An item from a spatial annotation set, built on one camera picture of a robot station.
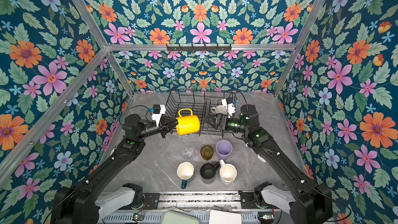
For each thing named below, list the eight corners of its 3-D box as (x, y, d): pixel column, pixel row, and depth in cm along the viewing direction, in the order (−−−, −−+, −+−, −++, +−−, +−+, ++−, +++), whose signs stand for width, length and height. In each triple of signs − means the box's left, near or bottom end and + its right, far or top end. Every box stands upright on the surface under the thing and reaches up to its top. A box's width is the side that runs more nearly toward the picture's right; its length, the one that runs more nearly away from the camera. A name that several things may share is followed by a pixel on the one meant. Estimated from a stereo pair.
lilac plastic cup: (215, 163, 87) (216, 154, 77) (215, 149, 92) (216, 139, 83) (230, 163, 87) (233, 154, 77) (229, 149, 92) (231, 139, 83)
